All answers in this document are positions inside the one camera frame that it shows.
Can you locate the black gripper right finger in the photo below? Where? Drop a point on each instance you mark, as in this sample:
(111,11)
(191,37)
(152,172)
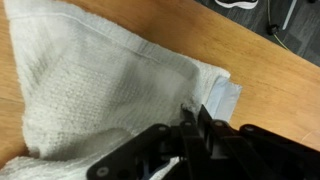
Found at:
(253,153)

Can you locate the white cloth towel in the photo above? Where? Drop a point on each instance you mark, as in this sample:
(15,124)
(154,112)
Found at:
(100,83)

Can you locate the black white shoe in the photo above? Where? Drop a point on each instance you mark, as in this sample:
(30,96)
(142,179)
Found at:
(236,2)

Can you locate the white stick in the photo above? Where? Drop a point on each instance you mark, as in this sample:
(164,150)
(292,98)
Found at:
(289,15)

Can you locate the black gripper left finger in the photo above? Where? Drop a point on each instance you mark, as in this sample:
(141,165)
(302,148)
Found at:
(140,150)

